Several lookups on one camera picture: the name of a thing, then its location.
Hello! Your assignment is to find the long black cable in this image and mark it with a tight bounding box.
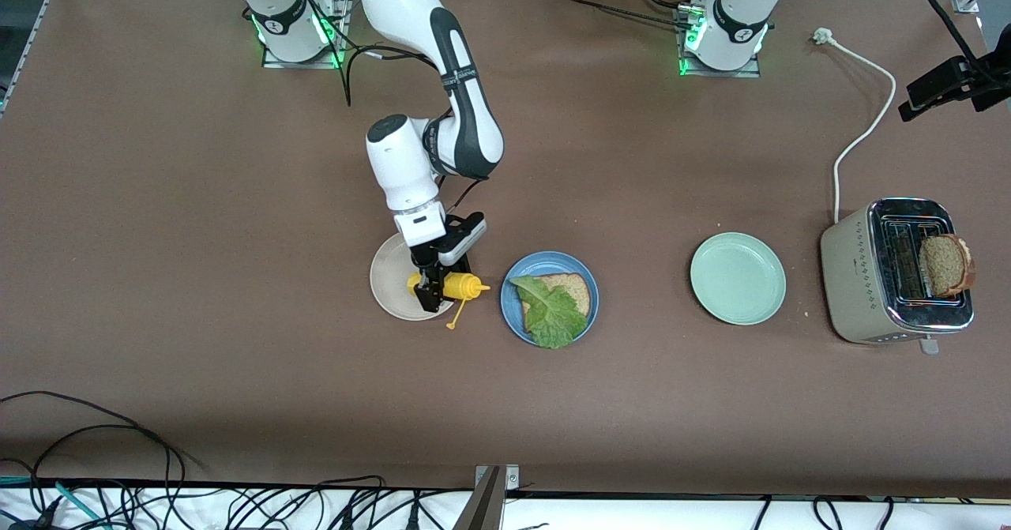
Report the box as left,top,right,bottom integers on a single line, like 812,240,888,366
0,391,187,515

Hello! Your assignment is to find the black base power cable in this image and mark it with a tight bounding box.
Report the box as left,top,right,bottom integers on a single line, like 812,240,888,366
553,0,700,30

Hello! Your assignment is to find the light green round plate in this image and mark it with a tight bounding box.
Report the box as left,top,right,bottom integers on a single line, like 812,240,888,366
690,232,787,326

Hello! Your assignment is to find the beige chrome two-slot toaster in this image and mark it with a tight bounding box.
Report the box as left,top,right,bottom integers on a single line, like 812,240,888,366
820,197,975,355

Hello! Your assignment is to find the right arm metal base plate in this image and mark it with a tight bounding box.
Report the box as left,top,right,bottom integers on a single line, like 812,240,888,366
262,0,350,70

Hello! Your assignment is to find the teal cable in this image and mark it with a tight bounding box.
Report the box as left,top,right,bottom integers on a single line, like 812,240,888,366
0,475,105,528

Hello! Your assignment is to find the white toaster power cord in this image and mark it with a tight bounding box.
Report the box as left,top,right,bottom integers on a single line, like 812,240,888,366
812,28,898,224

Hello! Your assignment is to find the green lettuce leaf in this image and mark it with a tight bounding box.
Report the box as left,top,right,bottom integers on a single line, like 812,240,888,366
509,276,589,350

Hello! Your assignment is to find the yellow mustard squeeze bottle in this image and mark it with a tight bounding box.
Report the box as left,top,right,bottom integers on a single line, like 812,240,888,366
407,272,492,331

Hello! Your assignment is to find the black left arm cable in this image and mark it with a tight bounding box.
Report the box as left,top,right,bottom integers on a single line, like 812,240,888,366
916,0,988,73

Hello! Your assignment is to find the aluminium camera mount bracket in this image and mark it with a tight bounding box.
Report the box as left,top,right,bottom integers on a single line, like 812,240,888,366
453,464,521,530

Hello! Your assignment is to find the beige round plate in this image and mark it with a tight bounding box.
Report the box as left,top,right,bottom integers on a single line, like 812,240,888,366
370,227,468,321

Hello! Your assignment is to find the blue round plate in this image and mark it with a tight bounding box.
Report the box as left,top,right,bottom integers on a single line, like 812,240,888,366
500,251,599,348

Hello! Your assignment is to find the brown bread slice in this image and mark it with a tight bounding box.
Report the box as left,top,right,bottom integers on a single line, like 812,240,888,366
531,272,593,319
919,234,977,298

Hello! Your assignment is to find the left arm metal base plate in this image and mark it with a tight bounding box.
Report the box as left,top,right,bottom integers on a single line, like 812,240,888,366
675,5,763,79

